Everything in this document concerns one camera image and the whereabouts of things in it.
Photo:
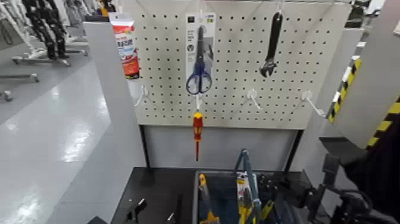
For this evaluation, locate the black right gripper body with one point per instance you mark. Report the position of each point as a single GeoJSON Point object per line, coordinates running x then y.
{"type": "Point", "coordinates": [298, 194]}

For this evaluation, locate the black adjustable wrench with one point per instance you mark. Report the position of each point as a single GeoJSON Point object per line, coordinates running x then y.
{"type": "Point", "coordinates": [275, 31]}

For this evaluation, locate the blue scissors in package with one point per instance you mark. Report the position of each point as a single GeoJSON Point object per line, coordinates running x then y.
{"type": "Point", "coordinates": [200, 47]}

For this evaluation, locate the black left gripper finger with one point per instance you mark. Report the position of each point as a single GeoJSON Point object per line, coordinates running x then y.
{"type": "Point", "coordinates": [136, 210]}
{"type": "Point", "coordinates": [170, 217]}

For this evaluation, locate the white perforated pegboard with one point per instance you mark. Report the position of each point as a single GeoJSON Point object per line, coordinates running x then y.
{"type": "Point", "coordinates": [168, 62]}

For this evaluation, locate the blue bar clamp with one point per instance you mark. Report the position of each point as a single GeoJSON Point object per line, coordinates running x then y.
{"type": "Point", "coordinates": [247, 162]}

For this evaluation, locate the white stand panel black frame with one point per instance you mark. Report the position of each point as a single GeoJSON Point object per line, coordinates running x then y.
{"type": "Point", "coordinates": [218, 147]}

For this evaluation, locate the red white adhesive tube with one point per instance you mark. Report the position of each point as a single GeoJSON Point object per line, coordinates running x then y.
{"type": "Point", "coordinates": [126, 47]}

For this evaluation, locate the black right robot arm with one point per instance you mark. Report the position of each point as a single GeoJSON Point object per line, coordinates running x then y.
{"type": "Point", "coordinates": [381, 175]}

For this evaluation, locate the yellow black small tool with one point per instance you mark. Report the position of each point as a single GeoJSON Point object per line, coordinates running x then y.
{"type": "Point", "coordinates": [268, 209]}

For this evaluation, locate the grey plastic crate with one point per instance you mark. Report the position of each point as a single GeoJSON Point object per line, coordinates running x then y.
{"type": "Point", "coordinates": [196, 200]}

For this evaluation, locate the yellow black hazard tape strip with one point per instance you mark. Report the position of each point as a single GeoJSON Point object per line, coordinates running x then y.
{"type": "Point", "coordinates": [382, 125]}
{"type": "Point", "coordinates": [343, 87]}

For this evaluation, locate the red yellow screwdriver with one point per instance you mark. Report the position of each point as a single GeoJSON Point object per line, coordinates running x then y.
{"type": "Point", "coordinates": [197, 125]}

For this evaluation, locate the black humanoid robot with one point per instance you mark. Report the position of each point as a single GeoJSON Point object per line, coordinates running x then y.
{"type": "Point", "coordinates": [43, 28]}

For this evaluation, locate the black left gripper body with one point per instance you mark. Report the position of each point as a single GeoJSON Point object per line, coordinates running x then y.
{"type": "Point", "coordinates": [97, 220]}

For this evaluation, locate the grey wheeled base frame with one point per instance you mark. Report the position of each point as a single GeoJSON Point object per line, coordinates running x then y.
{"type": "Point", "coordinates": [40, 60]}
{"type": "Point", "coordinates": [18, 76]}

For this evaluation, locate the yellow pliers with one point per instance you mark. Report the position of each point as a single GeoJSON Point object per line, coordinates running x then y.
{"type": "Point", "coordinates": [242, 187]}

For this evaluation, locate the white partition panel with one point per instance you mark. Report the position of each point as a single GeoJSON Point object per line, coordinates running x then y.
{"type": "Point", "coordinates": [109, 125]}

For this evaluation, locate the white humanoid robot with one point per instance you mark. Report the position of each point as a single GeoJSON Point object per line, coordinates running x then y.
{"type": "Point", "coordinates": [15, 25]}

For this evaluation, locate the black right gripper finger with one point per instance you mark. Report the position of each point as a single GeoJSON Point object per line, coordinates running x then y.
{"type": "Point", "coordinates": [270, 184]}
{"type": "Point", "coordinates": [275, 200]}

